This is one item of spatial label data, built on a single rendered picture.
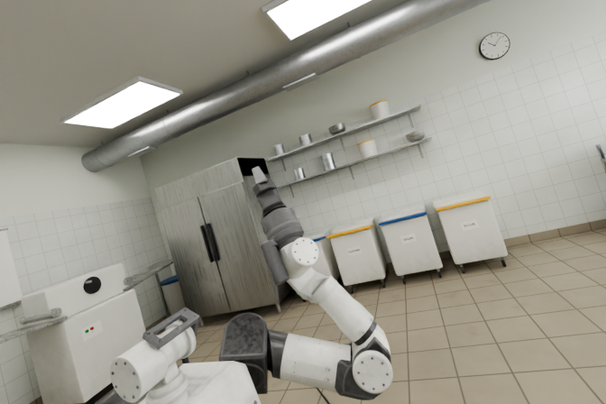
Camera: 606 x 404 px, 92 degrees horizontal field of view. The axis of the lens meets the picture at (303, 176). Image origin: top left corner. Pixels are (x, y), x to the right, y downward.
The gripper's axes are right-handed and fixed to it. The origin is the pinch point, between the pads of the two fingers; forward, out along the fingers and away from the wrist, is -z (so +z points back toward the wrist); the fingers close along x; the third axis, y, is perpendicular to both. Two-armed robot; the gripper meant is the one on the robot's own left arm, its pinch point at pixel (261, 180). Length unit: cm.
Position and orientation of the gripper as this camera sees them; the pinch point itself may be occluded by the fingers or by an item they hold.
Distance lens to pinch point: 79.4
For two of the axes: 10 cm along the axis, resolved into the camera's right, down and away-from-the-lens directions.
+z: 4.3, 8.1, -4.1
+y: -9.0, 4.0, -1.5
